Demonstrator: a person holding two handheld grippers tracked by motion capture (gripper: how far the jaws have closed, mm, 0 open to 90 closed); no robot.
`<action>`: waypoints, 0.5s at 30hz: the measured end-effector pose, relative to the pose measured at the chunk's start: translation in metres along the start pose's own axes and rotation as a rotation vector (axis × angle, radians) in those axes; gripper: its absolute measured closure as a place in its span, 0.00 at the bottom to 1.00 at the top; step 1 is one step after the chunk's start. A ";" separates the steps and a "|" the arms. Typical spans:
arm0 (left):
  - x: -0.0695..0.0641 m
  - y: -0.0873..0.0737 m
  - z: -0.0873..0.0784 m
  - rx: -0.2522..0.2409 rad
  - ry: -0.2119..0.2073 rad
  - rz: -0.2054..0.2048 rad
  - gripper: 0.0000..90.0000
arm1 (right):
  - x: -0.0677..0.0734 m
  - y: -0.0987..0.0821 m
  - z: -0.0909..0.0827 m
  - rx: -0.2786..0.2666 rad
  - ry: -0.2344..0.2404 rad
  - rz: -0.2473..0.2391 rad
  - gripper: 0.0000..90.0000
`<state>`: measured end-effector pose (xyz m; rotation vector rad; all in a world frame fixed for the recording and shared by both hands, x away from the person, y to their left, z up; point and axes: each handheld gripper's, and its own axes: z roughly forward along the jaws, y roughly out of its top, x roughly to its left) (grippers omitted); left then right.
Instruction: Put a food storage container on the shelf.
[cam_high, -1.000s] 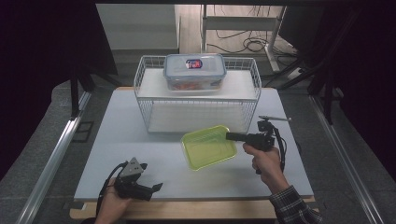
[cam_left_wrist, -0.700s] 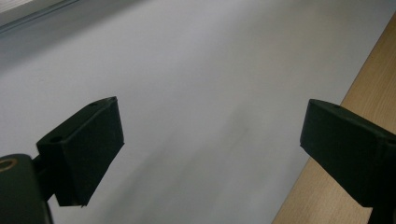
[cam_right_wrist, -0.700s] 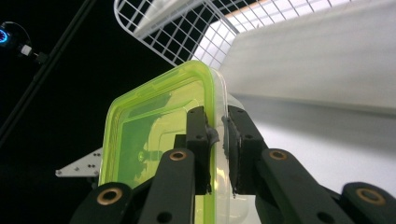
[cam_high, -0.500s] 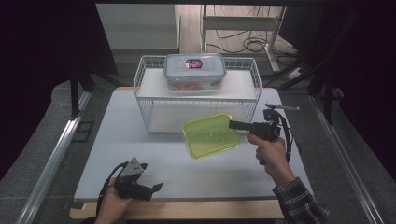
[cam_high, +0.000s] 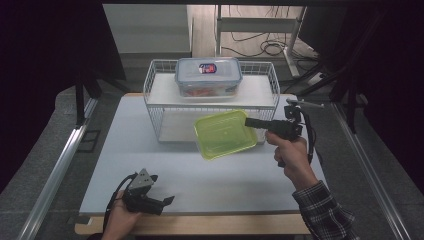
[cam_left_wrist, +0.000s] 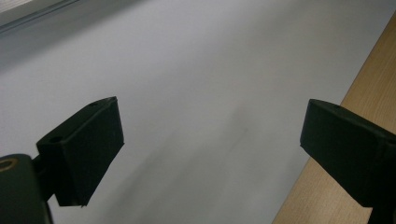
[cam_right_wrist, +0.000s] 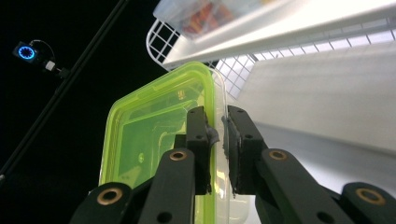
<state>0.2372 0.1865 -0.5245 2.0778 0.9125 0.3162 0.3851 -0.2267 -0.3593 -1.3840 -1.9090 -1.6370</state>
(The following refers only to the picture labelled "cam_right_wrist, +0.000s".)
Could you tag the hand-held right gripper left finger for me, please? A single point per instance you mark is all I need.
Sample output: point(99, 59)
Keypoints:
point(197, 140)

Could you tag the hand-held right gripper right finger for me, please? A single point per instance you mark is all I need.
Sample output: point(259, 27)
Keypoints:
point(244, 149)

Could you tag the clear plastic container blue rim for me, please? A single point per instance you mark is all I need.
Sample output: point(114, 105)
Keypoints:
point(205, 15)

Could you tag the black slanted pole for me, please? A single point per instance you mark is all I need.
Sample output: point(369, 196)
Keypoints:
point(62, 90)

